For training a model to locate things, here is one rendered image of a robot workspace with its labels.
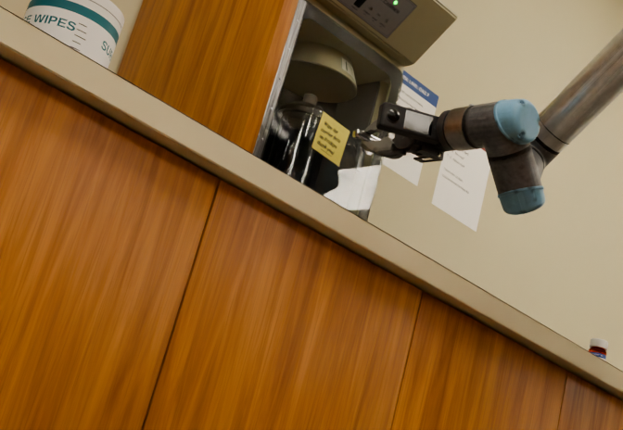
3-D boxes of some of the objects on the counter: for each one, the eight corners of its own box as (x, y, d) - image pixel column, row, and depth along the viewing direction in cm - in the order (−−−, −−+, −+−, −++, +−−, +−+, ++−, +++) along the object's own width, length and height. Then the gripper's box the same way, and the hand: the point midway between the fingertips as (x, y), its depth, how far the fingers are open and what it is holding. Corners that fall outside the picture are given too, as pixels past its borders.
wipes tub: (-19, 82, 139) (19, -10, 143) (61, 123, 147) (94, 34, 151) (27, 68, 129) (66, -31, 134) (108, 113, 137) (143, 18, 142)
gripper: (468, 165, 177) (380, 174, 193) (476, 112, 180) (387, 125, 195) (438, 150, 172) (349, 160, 187) (446, 95, 174) (358, 110, 190)
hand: (364, 137), depth 188 cm, fingers closed, pressing on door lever
